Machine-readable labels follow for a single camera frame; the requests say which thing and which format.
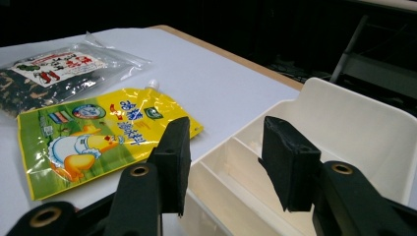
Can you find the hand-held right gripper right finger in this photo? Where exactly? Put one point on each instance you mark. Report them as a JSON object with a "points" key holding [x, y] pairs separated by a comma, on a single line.
{"points": [[288, 157]]}

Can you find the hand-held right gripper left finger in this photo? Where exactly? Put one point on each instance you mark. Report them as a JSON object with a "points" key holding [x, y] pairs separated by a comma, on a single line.
{"points": [[173, 157]]}

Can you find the grey metal stand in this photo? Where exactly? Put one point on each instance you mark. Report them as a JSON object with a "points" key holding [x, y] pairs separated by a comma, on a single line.
{"points": [[364, 69]]}

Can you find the yellow spout pouch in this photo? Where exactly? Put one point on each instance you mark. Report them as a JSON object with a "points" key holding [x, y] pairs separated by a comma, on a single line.
{"points": [[98, 137]]}

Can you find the clear bag of dark seaweed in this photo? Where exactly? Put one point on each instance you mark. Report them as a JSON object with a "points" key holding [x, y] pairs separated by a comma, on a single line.
{"points": [[59, 78]]}

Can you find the white divided storage box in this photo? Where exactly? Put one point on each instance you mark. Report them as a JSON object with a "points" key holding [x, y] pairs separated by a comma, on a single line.
{"points": [[344, 131]]}

